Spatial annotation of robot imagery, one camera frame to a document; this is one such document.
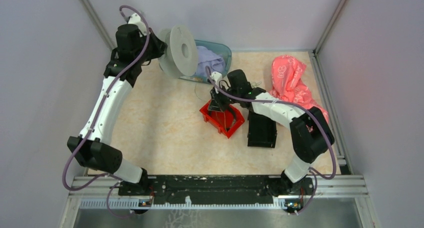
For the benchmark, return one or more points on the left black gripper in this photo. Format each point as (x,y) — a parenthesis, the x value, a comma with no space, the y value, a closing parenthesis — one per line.
(160,46)

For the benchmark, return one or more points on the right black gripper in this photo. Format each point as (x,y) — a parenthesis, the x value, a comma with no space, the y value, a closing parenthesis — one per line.
(216,103)

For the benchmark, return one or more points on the grey plastic cable spool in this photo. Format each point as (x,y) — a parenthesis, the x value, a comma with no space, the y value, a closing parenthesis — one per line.
(181,55)

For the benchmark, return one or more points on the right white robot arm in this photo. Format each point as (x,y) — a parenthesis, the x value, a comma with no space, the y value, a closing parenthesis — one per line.
(310,133)

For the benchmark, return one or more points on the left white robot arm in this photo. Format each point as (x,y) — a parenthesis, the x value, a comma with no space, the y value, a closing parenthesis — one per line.
(92,147)

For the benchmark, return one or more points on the red plastic bin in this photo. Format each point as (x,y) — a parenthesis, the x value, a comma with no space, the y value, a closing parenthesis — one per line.
(226,123)

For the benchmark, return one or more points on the purple cloth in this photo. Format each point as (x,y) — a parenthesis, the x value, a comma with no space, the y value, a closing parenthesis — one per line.
(207,58)

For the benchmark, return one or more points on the black plastic bin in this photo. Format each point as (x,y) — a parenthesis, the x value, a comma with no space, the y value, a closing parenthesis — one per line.
(262,131)

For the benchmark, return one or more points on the teal plastic basin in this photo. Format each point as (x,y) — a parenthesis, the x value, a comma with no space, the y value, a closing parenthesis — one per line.
(217,48)

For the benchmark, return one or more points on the pink patterned cloth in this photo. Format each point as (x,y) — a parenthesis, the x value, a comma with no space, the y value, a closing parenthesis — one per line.
(287,84)

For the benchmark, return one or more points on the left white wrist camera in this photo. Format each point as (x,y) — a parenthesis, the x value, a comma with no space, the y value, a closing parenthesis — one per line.
(135,19)

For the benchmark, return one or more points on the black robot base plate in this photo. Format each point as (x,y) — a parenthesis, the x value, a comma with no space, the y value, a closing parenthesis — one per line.
(216,189)

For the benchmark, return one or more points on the grey slotted cable duct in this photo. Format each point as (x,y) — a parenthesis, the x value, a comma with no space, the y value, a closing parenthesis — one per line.
(137,204)

